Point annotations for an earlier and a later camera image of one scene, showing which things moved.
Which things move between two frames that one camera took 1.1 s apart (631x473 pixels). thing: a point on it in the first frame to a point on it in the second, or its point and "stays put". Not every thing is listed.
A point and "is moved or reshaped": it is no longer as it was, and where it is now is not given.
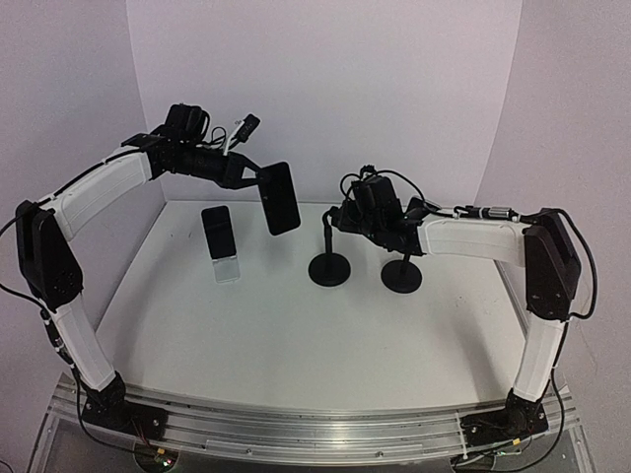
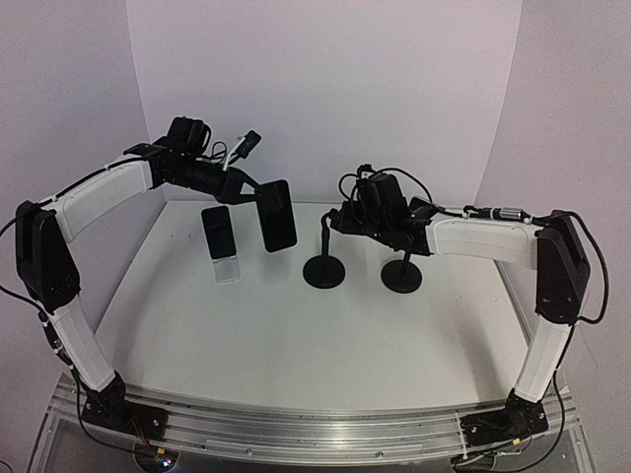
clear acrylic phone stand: x=227 y=270 stays put
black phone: x=279 y=198 is moved or reshaped
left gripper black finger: x=261 y=178 to x=240 y=198
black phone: x=419 y=208 stays put
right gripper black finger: x=334 y=213 stays put
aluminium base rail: x=311 y=439 stays put
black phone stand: x=401 y=276 stays put
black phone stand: x=328 y=269 is moved or reshaped
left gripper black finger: x=245 y=163 to x=243 y=178
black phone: x=219 y=232 stays put
